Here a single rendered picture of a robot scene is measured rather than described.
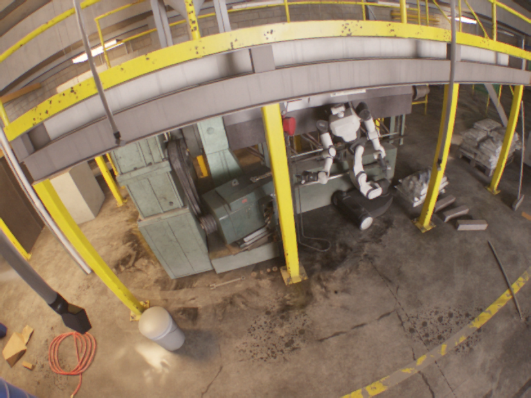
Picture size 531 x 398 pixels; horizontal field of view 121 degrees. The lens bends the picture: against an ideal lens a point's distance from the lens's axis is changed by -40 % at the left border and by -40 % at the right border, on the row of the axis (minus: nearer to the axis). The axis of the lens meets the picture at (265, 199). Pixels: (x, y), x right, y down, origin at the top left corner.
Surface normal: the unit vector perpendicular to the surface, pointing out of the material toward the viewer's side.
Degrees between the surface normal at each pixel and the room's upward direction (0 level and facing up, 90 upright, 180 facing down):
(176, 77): 90
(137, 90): 90
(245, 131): 90
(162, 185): 90
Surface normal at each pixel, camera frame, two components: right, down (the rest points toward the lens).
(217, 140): 0.24, 0.55
